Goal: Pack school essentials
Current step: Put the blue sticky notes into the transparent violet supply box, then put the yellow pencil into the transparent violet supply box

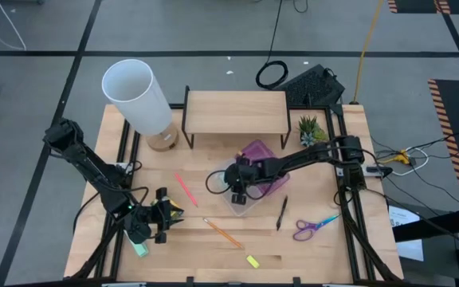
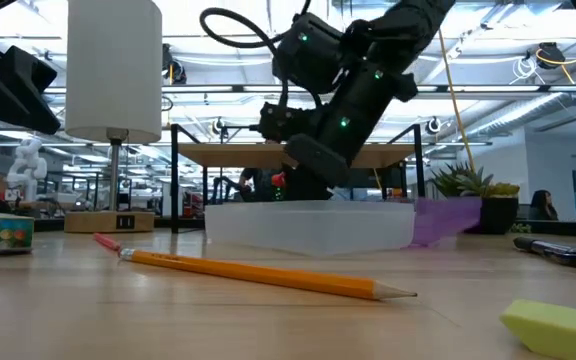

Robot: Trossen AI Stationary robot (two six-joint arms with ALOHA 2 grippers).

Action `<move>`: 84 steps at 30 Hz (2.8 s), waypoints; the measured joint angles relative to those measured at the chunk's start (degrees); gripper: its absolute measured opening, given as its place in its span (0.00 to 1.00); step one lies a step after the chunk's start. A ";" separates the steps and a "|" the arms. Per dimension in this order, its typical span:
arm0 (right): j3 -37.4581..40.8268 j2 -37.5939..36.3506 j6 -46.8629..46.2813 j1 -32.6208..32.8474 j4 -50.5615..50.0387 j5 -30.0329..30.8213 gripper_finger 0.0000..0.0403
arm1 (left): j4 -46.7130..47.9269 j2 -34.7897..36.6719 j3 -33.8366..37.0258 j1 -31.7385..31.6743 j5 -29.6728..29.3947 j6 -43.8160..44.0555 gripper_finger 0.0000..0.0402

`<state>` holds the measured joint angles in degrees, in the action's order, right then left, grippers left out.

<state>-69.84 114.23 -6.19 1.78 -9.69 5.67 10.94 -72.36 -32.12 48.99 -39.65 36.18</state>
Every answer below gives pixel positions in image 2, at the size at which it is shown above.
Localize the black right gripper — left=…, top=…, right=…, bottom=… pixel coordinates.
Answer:
left=283, top=54, right=419, bottom=202

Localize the translucent white plastic box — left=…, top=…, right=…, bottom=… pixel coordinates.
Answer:
left=204, top=200, right=417, bottom=257

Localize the yellow pencil with pink eraser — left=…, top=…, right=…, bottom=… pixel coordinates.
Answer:
left=92, top=232, right=418, bottom=302

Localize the purple translucent box lid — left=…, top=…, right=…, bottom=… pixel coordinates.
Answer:
left=410, top=196, right=483, bottom=249

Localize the black pen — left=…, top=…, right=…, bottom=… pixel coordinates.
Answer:
left=512, top=236, right=576, bottom=270

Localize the yellow-green eraser block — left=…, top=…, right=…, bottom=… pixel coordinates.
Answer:
left=499, top=298, right=576, bottom=360

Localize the person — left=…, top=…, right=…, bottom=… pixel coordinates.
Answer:
left=528, top=188, right=560, bottom=222
left=237, top=167, right=283, bottom=203

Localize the black monitor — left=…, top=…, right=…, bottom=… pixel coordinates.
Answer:
left=352, top=167, right=405, bottom=190

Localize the succulent plant in black pot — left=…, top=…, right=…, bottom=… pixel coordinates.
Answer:
left=430, top=162, right=522, bottom=235

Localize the white shade wooden base lamp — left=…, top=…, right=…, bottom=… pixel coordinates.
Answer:
left=63, top=0, right=164, bottom=235

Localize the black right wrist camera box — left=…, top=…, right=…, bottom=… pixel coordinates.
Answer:
left=256, top=102, right=325, bottom=144

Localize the wooden table with black frame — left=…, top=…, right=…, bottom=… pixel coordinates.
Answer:
left=170, top=123, right=427, bottom=235

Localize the yellow hanging cable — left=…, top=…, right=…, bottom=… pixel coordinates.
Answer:
left=436, top=28, right=477, bottom=172

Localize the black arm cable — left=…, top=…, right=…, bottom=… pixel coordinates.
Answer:
left=199, top=0, right=325, bottom=109

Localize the long ceiling light rail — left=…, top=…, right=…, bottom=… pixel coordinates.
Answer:
left=42, top=83, right=576, bottom=95

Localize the silver ventilation duct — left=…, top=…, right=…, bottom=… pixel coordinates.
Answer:
left=462, top=64, right=576, bottom=142

